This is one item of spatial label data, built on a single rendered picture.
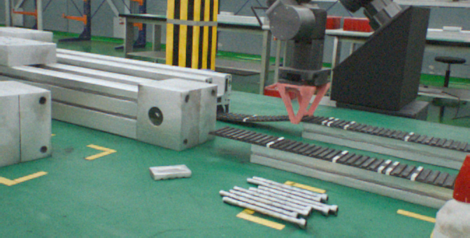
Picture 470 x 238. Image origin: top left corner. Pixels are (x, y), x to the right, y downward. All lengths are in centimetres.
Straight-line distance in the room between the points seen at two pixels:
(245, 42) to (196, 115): 876
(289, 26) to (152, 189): 35
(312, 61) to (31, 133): 47
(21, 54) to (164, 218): 60
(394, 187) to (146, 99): 40
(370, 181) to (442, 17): 777
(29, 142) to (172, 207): 25
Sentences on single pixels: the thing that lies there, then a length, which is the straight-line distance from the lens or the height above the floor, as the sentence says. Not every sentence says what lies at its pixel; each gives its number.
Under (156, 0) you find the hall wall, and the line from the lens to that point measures 1076.
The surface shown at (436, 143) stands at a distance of 84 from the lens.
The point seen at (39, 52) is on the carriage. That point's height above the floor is 89.
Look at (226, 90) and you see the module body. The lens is 103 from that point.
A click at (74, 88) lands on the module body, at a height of 84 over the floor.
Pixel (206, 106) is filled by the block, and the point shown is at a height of 84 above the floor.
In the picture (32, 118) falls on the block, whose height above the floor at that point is 84.
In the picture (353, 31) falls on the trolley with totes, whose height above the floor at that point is 86.
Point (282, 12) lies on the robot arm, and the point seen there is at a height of 100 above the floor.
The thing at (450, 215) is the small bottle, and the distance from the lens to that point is 45.
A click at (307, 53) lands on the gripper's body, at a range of 87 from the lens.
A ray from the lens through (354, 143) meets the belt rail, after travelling 86.
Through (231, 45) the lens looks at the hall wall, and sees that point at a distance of 969.
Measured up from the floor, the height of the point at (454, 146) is 81.
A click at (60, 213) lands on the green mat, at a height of 78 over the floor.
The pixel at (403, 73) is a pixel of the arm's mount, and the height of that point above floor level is 87.
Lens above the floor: 101
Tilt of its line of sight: 12 degrees down
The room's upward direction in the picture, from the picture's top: 4 degrees clockwise
